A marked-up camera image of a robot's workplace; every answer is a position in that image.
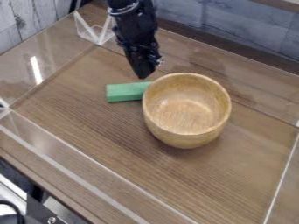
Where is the round wooden bowl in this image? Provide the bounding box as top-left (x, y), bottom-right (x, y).
top-left (142, 73), bottom-right (232, 149)

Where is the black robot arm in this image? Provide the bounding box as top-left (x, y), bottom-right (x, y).
top-left (106, 0), bottom-right (161, 79)

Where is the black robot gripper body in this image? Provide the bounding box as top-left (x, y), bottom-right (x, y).
top-left (109, 1), bottom-right (157, 49)

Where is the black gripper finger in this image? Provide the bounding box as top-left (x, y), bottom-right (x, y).
top-left (124, 47), bottom-right (154, 79)
top-left (142, 43), bottom-right (162, 77)

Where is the black metal bracket with bolt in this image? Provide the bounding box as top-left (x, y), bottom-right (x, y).
top-left (24, 195), bottom-right (68, 224)

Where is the clear acrylic tray wall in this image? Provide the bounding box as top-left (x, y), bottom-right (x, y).
top-left (0, 99), bottom-right (198, 224)

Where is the clear acrylic corner bracket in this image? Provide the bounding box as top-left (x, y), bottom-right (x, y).
top-left (73, 10), bottom-right (114, 46)

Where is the green rectangular block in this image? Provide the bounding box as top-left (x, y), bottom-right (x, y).
top-left (106, 81), bottom-right (150, 102)

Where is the black cable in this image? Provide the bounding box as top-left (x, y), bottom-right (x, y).
top-left (0, 199), bottom-right (26, 224)

